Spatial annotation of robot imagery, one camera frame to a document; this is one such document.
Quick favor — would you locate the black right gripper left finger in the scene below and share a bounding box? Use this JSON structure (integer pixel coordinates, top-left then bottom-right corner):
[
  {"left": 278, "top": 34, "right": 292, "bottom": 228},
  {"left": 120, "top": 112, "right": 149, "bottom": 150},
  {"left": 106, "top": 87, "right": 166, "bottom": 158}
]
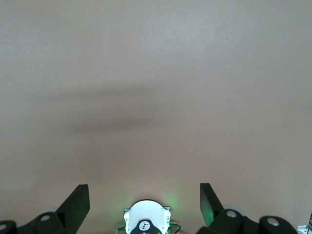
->
[{"left": 0, "top": 184, "right": 91, "bottom": 234}]

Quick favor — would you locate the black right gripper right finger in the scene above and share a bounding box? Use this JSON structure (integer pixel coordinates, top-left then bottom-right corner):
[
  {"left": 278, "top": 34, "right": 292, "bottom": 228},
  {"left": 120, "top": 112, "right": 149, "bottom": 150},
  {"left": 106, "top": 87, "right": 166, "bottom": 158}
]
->
[{"left": 196, "top": 182, "right": 300, "bottom": 234}]

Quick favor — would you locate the brown table cover sheet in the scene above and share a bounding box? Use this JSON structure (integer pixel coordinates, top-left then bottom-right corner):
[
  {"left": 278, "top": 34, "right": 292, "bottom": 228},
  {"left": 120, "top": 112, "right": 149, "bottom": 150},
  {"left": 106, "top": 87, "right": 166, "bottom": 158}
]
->
[{"left": 0, "top": 0, "right": 312, "bottom": 234}]

